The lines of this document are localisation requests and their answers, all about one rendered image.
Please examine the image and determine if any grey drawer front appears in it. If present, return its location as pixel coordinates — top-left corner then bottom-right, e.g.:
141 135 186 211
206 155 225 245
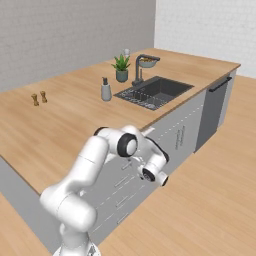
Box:
79 173 158 209
88 203 141 247
103 153 144 184
89 184 158 231

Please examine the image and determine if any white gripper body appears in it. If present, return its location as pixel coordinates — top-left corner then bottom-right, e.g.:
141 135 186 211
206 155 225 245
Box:
132 157 147 179

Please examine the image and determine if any green plant in grey pot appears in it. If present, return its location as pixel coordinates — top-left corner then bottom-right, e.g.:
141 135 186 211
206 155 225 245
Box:
111 53 132 84

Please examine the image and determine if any grey cupboard door handle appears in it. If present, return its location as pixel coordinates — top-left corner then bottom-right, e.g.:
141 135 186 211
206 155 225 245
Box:
180 124 187 145
174 129 181 150

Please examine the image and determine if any grey soap dispenser black pump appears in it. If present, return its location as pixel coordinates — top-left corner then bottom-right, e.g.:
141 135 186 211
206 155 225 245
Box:
100 76 113 102

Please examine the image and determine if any black sink basin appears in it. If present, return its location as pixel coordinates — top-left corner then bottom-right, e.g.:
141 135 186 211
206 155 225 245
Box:
113 75 195 112

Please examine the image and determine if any grey bowl with food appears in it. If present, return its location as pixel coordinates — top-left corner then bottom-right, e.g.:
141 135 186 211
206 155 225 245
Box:
138 56 158 69

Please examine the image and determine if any black dishwasher handle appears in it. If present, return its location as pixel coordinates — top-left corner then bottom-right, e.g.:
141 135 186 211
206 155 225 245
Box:
208 76 233 93

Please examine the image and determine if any dark grey dishwasher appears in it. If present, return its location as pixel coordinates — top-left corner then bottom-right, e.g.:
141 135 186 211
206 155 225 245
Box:
194 75 233 154

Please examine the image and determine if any grey drawer handle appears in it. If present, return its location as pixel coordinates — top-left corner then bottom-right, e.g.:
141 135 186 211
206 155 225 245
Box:
116 212 131 225
115 196 131 209
113 175 131 188
121 160 134 171

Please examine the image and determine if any dark grey tap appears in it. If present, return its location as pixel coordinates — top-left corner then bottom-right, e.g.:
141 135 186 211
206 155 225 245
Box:
131 53 161 88

